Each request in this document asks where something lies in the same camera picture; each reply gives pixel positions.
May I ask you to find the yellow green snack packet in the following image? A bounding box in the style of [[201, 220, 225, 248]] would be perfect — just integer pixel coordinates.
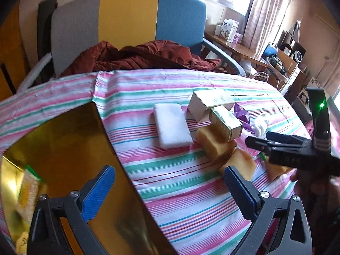
[[14, 165, 43, 223]]

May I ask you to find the white foam block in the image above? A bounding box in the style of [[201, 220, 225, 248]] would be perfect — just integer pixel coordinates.
[[153, 103, 193, 149]]

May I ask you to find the blue bag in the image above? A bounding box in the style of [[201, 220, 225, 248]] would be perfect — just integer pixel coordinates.
[[262, 42, 278, 59]]

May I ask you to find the dark red quilted blanket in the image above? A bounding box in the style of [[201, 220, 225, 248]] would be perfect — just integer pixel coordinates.
[[61, 40, 221, 77]]

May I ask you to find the pink checked curtain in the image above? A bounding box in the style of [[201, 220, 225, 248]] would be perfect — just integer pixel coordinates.
[[242, 0, 285, 57]]

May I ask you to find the purple foil wrapper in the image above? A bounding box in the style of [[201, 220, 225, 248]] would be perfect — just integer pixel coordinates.
[[233, 102, 255, 135]]

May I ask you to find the wooden desk with clutter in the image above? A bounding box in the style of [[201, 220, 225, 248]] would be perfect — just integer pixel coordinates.
[[266, 50, 307, 104]]

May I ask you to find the wooden side table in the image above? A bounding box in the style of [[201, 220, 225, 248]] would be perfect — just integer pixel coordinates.
[[205, 32, 269, 67]]

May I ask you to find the small green white carton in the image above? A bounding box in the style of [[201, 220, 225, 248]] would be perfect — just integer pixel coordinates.
[[209, 105, 243, 142]]

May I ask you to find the gold cardboard box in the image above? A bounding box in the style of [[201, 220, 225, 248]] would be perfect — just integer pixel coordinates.
[[1, 102, 176, 254]]

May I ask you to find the grey yellow blue chair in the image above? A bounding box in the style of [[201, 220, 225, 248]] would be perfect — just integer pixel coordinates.
[[18, 0, 245, 92]]

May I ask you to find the wooden wardrobe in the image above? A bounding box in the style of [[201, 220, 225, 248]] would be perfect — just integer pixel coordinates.
[[1, 2, 30, 90]]

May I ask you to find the white product box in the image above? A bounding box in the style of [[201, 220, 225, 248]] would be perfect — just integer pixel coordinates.
[[220, 19, 239, 43]]

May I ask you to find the white plastic packet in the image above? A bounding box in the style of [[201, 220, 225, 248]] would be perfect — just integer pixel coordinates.
[[251, 119, 268, 137]]

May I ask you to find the striped pink green bedsheet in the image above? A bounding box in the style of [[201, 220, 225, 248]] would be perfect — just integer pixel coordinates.
[[1, 69, 308, 254]]

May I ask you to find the large beige carton box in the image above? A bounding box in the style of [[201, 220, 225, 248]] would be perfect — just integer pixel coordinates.
[[187, 89, 235, 123]]

